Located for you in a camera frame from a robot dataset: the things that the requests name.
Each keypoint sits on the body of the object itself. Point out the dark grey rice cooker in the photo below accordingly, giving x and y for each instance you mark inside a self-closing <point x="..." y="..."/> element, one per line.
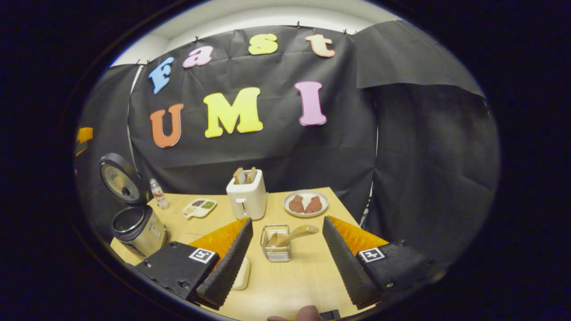
<point x="138" y="234"/>

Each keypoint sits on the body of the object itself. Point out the black backdrop cloth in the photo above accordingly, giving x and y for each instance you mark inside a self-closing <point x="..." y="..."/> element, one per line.
<point x="276" y="151"/>

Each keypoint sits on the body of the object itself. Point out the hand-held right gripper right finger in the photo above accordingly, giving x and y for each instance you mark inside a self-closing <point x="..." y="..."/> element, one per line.
<point x="345" y="267"/>

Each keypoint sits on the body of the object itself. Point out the clear container of rice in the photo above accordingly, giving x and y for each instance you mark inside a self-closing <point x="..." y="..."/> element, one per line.
<point x="242" y="276"/>

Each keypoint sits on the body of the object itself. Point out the red meat piece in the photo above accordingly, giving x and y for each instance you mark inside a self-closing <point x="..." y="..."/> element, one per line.
<point x="296" y="204"/>
<point x="313" y="205"/>

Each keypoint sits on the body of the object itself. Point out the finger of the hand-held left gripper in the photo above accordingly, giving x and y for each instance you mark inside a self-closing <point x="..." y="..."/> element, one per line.
<point x="84" y="136"/>

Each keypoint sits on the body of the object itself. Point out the wooden spoon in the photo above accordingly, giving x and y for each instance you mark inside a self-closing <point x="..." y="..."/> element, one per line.
<point x="296" y="233"/>

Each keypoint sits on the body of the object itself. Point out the brown toast slice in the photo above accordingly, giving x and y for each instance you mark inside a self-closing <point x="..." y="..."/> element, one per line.
<point x="239" y="175"/>
<point x="252" y="174"/>

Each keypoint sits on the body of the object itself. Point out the white divided dish of beans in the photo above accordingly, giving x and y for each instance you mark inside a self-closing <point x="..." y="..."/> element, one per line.
<point x="200" y="208"/>

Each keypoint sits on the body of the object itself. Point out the small clear drink bottle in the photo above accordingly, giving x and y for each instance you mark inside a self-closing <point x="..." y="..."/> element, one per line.
<point x="159" y="196"/>

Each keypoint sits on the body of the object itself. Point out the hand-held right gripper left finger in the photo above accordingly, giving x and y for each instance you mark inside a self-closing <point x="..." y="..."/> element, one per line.
<point x="229" y="267"/>

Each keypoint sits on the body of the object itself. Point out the white round plate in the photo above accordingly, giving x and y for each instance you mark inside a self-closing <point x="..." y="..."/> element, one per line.
<point x="306" y="215"/>

